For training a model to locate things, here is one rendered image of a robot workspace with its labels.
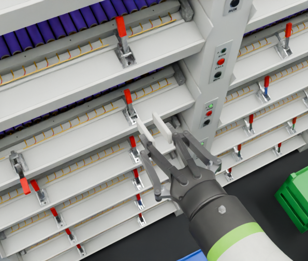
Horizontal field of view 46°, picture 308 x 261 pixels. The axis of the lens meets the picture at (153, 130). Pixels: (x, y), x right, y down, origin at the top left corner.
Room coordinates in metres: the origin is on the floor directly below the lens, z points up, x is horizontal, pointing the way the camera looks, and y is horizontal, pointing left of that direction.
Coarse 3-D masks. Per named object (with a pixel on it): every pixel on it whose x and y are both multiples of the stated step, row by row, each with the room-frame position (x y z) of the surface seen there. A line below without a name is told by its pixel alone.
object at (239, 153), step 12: (300, 120) 0.83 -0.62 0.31; (276, 132) 0.77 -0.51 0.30; (288, 132) 0.77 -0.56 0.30; (300, 132) 0.78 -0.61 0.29; (240, 144) 0.67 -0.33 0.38; (252, 144) 0.71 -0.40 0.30; (264, 144) 0.72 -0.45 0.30; (216, 156) 0.66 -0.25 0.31; (228, 156) 0.66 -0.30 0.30; (240, 156) 0.66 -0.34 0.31; (252, 156) 0.67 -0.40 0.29; (228, 168) 0.61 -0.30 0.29
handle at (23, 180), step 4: (20, 168) 0.32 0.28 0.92; (20, 172) 0.31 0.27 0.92; (20, 176) 0.30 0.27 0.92; (24, 176) 0.30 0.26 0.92; (20, 180) 0.29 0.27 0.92; (24, 180) 0.29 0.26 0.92; (24, 184) 0.28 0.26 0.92; (24, 188) 0.28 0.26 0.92; (28, 188) 0.28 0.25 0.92; (24, 192) 0.27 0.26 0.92; (28, 192) 0.27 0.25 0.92
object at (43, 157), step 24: (144, 96) 0.51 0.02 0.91; (168, 96) 0.52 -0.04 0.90; (192, 96) 0.52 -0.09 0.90; (72, 120) 0.44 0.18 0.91; (120, 120) 0.45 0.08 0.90; (144, 120) 0.46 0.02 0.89; (24, 144) 0.38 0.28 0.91; (48, 144) 0.39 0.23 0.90; (72, 144) 0.39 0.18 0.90; (96, 144) 0.39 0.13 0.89; (0, 168) 0.33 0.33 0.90; (48, 168) 0.35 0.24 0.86
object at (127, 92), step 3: (126, 90) 0.47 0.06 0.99; (129, 90) 0.47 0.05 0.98; (126, 93) 0.47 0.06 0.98; (129, 93) 0.47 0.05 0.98; (126, 96) 0.47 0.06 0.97; (129, 96) 0.47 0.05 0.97; (126, 99) 0.46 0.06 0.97; (129, 99) 0.47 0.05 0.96; (126, 102) 0.46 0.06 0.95; (129, 102) 0.46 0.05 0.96; (132, 102) 0.46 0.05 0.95; (129, 105) 0.46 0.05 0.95; (132, 105) 0.46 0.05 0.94; (129, 108) 0.46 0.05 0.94; (132, 108) 0.46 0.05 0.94; (129, 111) 0.46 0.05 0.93; (132, 111) 0.46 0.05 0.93; (132, 114) 0.45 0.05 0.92
